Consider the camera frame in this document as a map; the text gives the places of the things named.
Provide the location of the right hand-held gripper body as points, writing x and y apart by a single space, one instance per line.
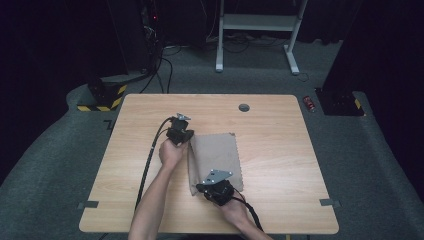
220 190

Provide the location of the beige cloth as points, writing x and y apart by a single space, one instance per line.
215 153

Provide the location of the dark equipment rack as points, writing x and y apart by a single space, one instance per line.
151 36

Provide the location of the red can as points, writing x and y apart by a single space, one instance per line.
309 103

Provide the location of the grey tape strip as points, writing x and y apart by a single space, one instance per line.
88 204
330 202

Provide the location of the person's right hand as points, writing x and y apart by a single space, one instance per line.
235 211

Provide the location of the yellow black striped stand base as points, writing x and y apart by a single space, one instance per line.
106 95

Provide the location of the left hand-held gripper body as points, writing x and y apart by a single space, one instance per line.
178 128

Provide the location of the white metal stand frame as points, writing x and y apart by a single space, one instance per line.
258 22

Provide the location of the person's left hand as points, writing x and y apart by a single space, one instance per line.
171 155

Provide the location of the grey table grommet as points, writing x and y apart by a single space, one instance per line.
244 107

